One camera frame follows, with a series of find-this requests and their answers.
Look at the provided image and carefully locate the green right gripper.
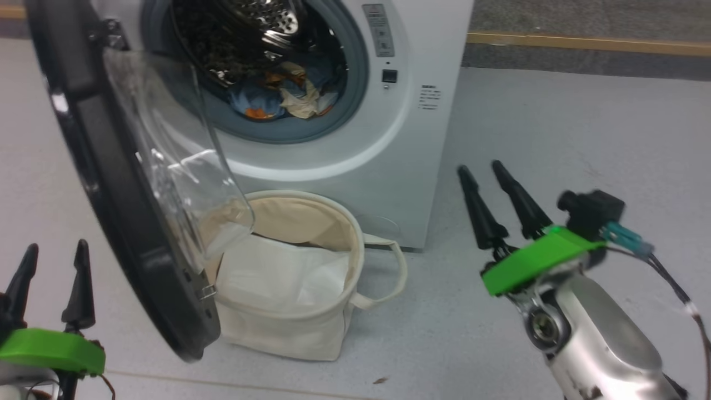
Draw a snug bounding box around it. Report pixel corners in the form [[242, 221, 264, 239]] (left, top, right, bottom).
[[457, 160, 607, 298]]

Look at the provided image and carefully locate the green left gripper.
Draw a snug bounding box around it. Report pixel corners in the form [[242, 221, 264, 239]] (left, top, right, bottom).
[[0, 239, 106, 379]]

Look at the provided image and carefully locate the black glass washing machine door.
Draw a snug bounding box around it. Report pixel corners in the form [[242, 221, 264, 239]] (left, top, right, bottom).
[[25, 0, 256, 363]]

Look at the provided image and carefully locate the white front-load washing machine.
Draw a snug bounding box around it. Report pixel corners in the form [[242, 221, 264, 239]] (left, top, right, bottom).
[[89, 0, 475, 251]]

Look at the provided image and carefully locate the grey rubber door gasket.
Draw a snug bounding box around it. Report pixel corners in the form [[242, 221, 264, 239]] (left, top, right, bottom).
[[140, 0, 370, 145]]

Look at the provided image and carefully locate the white cloth basket liner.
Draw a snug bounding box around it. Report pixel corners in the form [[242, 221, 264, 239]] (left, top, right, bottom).
[[214, 233, 352, 318]]

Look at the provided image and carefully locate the cream canvas laundry basket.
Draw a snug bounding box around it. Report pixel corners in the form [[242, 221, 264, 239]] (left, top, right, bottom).
[[197, 190, 408, 362]]

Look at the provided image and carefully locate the silver door hinge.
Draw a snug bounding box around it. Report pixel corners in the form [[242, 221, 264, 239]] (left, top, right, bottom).
[[100, 18, 132, 52]]

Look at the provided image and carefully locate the small printed text sticker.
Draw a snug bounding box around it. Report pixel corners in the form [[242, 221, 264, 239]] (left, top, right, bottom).
[[420, 84, 443, 111]]

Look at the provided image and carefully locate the grey warning label sticker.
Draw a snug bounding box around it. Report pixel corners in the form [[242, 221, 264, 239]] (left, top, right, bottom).
[[362, 4, 395, 58]]

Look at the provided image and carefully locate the stainless steel washer drum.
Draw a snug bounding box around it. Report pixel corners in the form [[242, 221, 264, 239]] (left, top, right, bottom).
[[169, 0, 349, 120]]

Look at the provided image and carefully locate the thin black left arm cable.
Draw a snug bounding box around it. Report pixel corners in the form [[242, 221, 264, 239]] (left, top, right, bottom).
[[28, 374, 116, 400]]

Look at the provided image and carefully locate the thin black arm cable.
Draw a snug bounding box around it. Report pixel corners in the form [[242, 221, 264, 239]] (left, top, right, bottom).
[[605, 246, 711, 400], [28, 374, 116, 400]]

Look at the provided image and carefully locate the teal right camera connector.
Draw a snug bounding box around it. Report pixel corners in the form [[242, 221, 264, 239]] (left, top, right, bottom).
[[603, 222, 654, 258]]

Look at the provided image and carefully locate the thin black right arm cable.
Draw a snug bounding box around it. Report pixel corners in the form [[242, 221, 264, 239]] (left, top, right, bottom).
[[605, 246, 711, 400]]

